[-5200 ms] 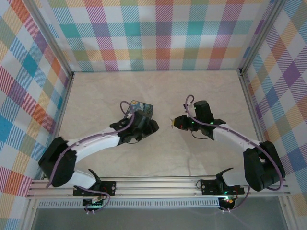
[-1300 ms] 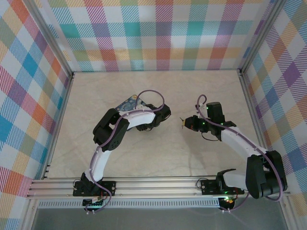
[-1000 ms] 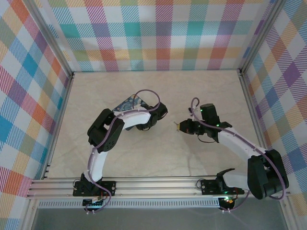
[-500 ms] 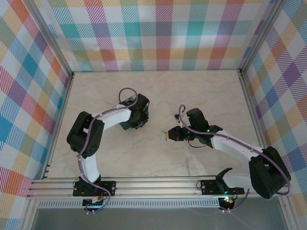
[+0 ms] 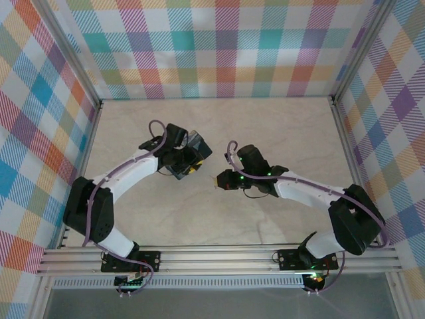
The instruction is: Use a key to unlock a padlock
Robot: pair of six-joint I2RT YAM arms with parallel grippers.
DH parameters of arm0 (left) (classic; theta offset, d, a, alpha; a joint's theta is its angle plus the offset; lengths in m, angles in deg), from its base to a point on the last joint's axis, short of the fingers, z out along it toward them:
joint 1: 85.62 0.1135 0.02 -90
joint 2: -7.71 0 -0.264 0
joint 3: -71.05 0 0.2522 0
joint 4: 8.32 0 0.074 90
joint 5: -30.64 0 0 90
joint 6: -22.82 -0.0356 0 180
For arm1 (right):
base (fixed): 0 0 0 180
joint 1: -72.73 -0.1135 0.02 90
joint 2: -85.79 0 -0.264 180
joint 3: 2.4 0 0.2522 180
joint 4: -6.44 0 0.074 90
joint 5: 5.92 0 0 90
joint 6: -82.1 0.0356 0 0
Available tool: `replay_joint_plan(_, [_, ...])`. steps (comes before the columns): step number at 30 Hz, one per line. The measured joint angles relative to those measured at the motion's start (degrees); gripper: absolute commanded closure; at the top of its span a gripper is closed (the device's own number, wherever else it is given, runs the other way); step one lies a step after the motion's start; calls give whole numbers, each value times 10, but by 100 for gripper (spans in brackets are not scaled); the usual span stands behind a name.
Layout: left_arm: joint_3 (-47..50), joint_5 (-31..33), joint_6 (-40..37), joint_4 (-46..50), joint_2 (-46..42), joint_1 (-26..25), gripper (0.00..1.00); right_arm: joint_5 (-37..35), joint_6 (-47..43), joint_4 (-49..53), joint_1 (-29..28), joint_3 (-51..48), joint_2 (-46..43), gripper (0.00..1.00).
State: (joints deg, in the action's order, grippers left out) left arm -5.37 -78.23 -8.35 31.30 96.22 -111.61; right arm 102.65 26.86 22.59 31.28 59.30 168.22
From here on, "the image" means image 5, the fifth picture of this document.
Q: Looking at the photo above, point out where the starry night painting mat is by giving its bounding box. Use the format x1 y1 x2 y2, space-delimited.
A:
168 130 214 182

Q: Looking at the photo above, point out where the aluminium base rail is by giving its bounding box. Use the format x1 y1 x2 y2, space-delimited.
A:
35 246 404 277

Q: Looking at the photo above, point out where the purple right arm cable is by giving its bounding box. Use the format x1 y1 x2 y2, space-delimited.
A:
225 140 392 249

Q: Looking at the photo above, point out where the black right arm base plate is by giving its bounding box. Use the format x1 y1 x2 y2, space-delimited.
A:
277 247 345 272

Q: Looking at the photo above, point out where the slotted grey cable duct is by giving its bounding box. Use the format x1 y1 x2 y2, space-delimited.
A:
52 276 306 290

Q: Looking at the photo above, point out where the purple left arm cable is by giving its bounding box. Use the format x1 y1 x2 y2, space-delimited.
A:
80 120 168 249

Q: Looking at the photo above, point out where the aluminium frame post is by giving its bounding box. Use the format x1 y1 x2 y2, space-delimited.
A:
330 0 396 104
35 0 104 112

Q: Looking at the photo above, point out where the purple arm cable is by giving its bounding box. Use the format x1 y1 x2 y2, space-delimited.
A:
80 120 168 249
225 140 392 249

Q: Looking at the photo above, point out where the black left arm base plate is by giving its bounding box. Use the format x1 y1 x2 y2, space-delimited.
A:
100 250 162 274

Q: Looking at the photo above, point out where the green lit controller board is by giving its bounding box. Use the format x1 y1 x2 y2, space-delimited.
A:
304 271 325 284
114 274 147 288

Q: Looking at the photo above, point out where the aluminium side rail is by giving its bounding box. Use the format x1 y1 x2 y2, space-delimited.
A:
56 99 104 251
329 96 401 251

